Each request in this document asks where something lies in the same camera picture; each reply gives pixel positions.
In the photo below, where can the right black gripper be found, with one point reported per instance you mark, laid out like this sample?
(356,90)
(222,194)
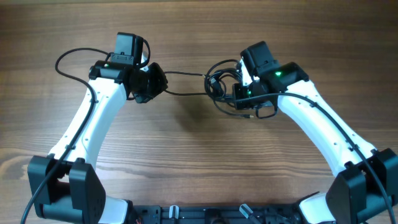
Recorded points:
(246,105)

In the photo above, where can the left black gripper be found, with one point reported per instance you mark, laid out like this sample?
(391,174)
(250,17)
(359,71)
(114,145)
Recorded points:
(159,85)

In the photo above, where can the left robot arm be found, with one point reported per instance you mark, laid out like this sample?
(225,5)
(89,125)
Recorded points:
(64,183)

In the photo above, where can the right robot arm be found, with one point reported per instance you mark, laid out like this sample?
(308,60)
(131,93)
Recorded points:
(365,183)

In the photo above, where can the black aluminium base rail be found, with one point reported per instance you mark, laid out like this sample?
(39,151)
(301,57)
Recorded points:
(242,214)

